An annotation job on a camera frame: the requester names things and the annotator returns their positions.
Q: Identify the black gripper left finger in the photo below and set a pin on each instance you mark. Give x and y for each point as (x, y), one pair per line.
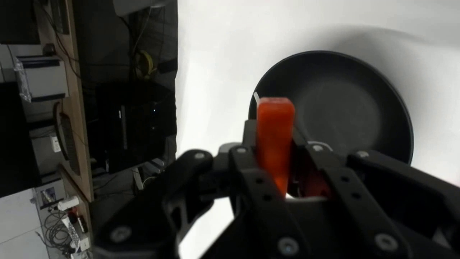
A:
(202, 201)

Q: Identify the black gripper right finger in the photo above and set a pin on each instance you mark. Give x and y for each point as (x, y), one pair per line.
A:
(383, 201)

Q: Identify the orange block object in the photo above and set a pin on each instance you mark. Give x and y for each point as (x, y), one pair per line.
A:
(275, 138)

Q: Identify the black bowl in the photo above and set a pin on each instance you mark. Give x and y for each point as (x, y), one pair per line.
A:
(346, 100)

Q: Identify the black under-desk cabinet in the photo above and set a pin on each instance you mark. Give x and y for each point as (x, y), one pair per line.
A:
(127, 95)

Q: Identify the wooden lab desk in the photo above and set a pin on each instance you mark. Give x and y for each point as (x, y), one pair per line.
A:
(77, 109)

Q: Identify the white printer box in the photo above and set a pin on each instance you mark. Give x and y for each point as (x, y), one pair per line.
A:
(41, 76)

